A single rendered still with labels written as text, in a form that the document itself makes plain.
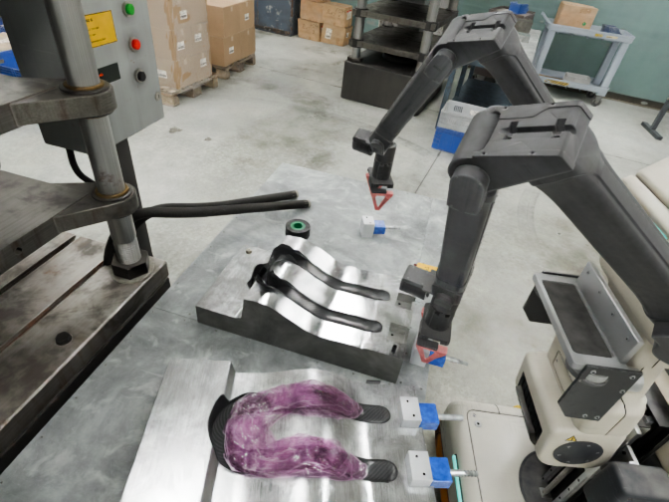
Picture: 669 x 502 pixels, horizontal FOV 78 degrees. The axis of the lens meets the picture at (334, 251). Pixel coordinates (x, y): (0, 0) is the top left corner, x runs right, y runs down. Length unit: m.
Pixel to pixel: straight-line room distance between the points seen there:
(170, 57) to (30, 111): 3.60
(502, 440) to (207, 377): 1.11
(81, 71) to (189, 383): 0.64
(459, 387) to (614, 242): 1.60
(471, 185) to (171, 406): 0.62
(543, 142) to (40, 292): 1.18
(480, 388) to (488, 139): 1.72
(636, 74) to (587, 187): 6.94
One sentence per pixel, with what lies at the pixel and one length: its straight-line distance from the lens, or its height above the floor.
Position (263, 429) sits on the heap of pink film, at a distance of 0.81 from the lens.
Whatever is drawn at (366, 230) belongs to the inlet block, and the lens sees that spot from 1.36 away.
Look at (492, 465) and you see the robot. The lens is 1.61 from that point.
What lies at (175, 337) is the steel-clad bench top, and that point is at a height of 0.80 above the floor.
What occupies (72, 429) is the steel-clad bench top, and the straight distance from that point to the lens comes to 1.00.
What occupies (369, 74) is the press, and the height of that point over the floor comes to 0.33.
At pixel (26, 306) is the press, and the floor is 0.78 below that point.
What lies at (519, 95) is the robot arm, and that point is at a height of 1.39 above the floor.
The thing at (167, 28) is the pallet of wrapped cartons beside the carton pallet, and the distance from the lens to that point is 4.50.
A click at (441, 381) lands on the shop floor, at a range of 2.07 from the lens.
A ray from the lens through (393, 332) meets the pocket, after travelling 1.02.
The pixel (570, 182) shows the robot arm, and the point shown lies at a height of 1.43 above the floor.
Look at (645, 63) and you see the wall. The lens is 7.41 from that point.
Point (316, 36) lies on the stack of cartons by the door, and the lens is 7.63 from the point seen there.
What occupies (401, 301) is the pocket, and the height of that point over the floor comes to 0.86.
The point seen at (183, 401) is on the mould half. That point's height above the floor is 0.91.
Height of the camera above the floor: 1.61
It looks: 38 degrees down
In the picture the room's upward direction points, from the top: 8 degrees clockwise
